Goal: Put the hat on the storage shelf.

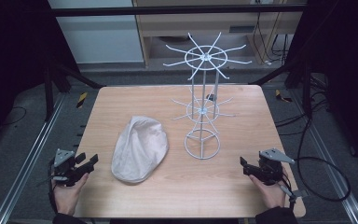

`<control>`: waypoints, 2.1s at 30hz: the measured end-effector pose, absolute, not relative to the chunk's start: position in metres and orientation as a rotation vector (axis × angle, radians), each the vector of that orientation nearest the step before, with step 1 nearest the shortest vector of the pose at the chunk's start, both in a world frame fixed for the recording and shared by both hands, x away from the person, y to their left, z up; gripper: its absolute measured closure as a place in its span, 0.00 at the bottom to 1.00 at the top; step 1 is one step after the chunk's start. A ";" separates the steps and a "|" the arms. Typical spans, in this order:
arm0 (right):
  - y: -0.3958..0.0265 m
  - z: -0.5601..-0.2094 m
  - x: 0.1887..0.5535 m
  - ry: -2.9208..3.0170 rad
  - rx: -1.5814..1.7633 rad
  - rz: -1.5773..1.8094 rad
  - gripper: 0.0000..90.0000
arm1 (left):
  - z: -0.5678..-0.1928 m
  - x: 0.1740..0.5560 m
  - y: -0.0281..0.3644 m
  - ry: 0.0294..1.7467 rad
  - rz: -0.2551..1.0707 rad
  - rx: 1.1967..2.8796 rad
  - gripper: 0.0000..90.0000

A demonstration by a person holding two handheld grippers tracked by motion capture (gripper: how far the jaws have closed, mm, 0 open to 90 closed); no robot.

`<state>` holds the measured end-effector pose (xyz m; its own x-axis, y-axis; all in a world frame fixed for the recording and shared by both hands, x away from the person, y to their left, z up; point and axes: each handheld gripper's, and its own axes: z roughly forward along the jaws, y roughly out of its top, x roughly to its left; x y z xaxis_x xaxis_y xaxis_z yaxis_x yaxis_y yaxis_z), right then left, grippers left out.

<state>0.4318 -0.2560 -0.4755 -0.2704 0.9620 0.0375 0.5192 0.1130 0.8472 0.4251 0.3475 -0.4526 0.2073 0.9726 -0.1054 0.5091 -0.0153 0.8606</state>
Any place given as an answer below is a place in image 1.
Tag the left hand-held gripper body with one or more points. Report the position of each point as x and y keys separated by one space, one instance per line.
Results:
x=62 y=165

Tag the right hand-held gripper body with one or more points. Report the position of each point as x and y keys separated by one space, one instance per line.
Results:
x=271 y=168

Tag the white cap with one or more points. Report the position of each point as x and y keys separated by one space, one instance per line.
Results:
x=140 y=149

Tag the person's right hand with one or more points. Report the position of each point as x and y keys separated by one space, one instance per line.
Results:
x=269 y=193

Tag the person's left hand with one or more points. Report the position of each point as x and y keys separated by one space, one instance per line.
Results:
x=67 y=194

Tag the yellow black striped tape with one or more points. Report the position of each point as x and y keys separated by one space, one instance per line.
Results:
x=282 y=96
x=81 y=99

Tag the black metal stand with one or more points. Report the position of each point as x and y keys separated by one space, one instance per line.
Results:
x=54 y=84
x=298 y=77

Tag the white cabinet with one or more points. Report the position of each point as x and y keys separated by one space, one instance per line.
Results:
x=96 y=34

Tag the wooden shelf unit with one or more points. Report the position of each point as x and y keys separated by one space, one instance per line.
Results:
x=199 y=23

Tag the black metal crossbar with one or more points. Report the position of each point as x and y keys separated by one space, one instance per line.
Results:
x=174 y=10

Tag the aluminium floor rail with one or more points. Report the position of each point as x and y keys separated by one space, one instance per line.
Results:
x=28 y=161
x=329 y=158

